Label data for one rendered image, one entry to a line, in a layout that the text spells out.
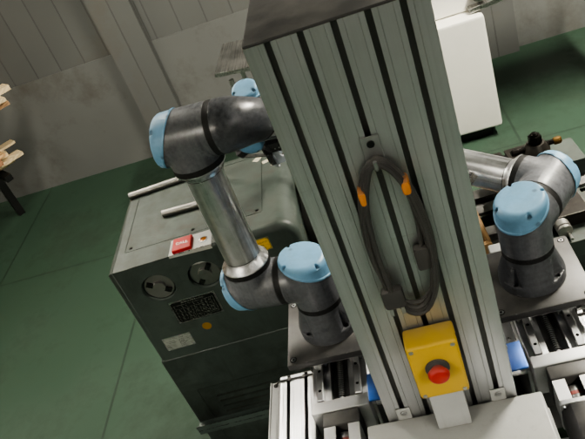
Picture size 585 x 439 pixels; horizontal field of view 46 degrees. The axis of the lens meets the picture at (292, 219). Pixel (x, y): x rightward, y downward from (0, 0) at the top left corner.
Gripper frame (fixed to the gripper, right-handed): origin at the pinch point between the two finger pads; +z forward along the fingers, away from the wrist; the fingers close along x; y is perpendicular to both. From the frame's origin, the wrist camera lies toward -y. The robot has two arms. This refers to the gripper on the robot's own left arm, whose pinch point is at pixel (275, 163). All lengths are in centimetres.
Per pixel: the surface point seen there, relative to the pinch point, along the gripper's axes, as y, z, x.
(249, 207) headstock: -11.0, 2.4, -11.3
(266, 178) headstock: -5.2, 7.7, 1.1
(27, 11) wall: -181, 119, 293
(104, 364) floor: -143, 154, 23
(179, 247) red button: -32.1, -3.4, -21.7
